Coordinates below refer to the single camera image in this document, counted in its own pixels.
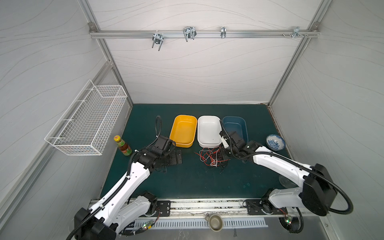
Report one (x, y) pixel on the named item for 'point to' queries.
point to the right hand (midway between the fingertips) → (223, 147)
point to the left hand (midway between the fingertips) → (177, 156)
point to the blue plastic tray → (233, 124)
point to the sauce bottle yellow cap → (125, 148)
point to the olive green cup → (215, 222)
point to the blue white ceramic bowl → (275, 142)
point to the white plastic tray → (209, 128)
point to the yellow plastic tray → (183, 130)
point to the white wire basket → (81, 131)
